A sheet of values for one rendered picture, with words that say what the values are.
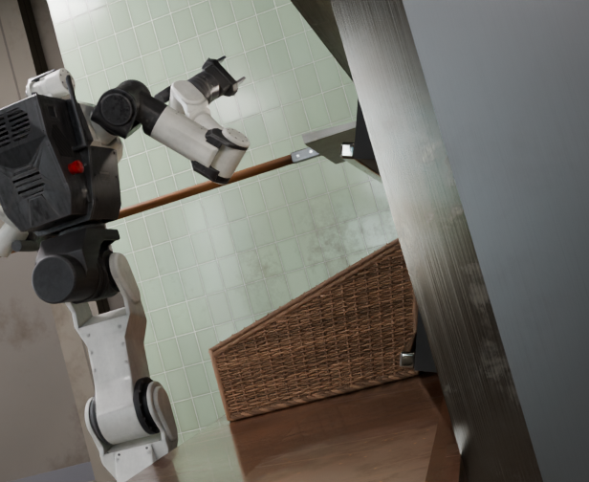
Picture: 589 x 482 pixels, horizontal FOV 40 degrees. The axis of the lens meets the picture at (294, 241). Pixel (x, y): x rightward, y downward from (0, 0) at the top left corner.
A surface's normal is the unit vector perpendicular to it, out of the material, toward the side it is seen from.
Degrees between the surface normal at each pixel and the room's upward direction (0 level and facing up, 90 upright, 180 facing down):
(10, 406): 90
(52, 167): 105
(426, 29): 90
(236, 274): 90
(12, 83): 90
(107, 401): 66
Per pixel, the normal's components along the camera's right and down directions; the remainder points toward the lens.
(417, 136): -0.22, 0.00
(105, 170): 0.94, -0.08
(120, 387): -0.30, -0.40
